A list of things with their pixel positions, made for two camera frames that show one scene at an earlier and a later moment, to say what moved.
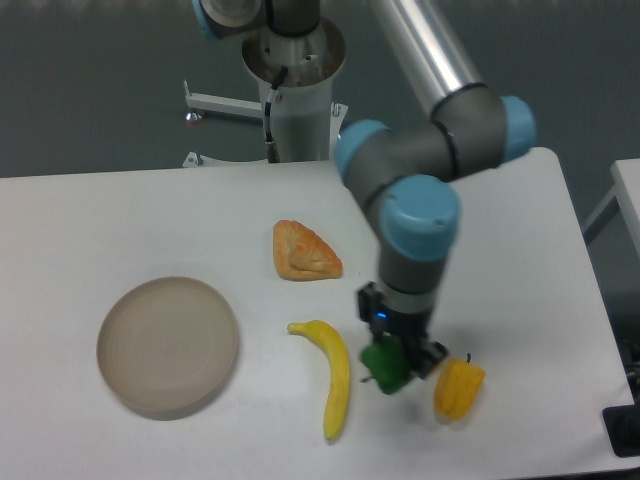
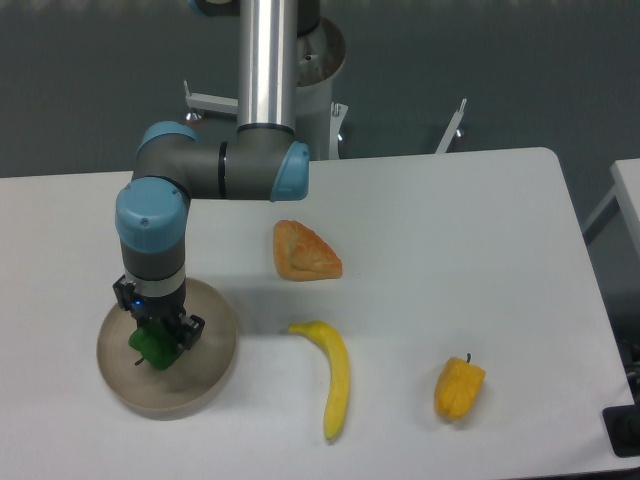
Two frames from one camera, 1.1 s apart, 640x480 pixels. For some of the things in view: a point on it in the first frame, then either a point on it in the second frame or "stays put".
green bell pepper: x=387 y=362 to x=154 y=345
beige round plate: x=167 y=347 stays put
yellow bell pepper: x=457 y=387 stays put
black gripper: x=385 y=321 to x=144 y=307
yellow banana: x=339 y=381 stays put
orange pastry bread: x=302 y=254 stays put
